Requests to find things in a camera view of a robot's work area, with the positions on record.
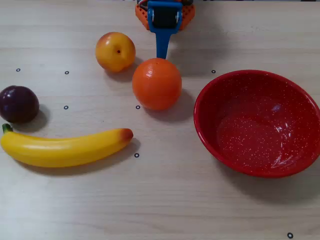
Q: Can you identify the yellow plastic banana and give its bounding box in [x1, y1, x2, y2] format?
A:
[0, 123, 134, 169]

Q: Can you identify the orange plastic orange fruit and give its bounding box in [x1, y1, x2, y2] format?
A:
[131, 57, 183, 111]

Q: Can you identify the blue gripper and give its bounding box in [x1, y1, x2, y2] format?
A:
[146, 0, 183, 60]

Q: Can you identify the red speckled bowl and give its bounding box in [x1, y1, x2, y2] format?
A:
[193, 69, 320, 179]

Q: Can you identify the dark purple plastic plum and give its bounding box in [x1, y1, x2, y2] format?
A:
[0, 85, 40, 124]

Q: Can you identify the yellow-red plastic peach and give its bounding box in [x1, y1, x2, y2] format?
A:
[94, 31, 137, 73]

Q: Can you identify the orange robot base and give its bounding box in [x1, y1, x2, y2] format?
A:
[134, 2, 151, 31]

